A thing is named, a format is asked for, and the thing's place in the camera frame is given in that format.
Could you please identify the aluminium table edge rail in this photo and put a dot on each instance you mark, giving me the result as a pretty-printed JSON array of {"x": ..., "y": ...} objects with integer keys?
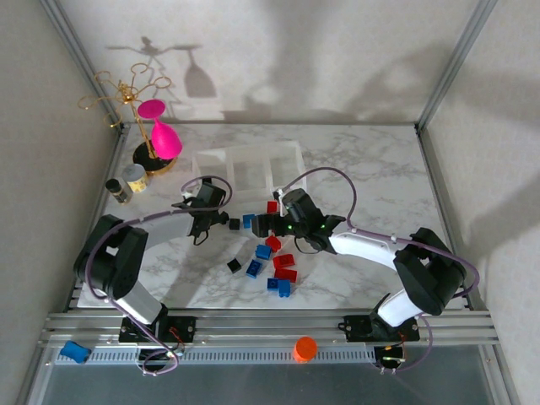
[{"x": 295, "y": 123}]

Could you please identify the clear three-compartment plastic container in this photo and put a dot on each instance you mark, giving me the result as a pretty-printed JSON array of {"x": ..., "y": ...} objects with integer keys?
[{"x": 253, "y": 169}]

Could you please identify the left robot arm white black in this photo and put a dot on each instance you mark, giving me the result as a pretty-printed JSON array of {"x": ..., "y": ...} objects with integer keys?
[{"x": 114, "y": 261}]

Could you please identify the blue lego brick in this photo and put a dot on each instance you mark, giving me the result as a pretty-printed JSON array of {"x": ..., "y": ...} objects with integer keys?
[
  {"x": 254, "y": 268},
  {"x": 285, "y": 289},
  {"x": 248, "y": 221},
  {"x": 272, "y": 284},
  {"x": 263, "y": 252}
]

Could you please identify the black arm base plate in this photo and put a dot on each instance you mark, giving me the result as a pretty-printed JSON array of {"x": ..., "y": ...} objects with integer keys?
[
  {"x": 356, "y": 327},
  {"x": 185, "y": 327}
]

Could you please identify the pink wine glass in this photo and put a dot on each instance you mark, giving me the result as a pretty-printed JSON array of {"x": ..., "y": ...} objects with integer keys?
[{"x": 164, "y": 141}]

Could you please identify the red lego brick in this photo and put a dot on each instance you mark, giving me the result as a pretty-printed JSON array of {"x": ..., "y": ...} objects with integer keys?
[
  {"x": 283, "y": 261},
  {"x": 272, "y": 206},
  {"x": 287, "y": 275},
  {"x": 273, "y": 243}
]

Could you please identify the aluminium frame post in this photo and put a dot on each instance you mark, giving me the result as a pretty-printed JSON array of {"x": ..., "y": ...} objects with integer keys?
[
  {"x": 455, "y": 63},
  {"x": 86, "y": 63}
]

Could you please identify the gold wine glass rack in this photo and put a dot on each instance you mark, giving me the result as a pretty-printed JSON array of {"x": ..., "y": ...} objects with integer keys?
[{"x": 143, "y": 158}]

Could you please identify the black lego brick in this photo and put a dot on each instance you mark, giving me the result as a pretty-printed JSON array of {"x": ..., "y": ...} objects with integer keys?
[
  {"x": 233, "y": 266},
  {"x": 233, "y": 224}
]

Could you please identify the yellow jar with grey lid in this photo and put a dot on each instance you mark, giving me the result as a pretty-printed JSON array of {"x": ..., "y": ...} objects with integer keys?
[{"x": 136, "y": 179}]

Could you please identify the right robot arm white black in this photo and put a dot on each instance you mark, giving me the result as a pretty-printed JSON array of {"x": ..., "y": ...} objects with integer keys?
[{"x": 367, "y": 249}]

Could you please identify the aluminium frame base rails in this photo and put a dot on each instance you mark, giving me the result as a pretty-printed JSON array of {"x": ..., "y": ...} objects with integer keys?
[{"x": 274, "y": 327}]

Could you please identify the blue bone-shaped object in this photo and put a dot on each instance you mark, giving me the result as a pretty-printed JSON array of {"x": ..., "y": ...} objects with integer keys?
[{"x": 75, "y": 352}]

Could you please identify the small black jar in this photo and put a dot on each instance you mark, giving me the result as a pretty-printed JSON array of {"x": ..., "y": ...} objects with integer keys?
[{"x": 117, "y": 190}]

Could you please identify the orange cylinder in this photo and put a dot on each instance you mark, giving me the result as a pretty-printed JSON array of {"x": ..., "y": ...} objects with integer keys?
[{"x": 305, "y": 349}]

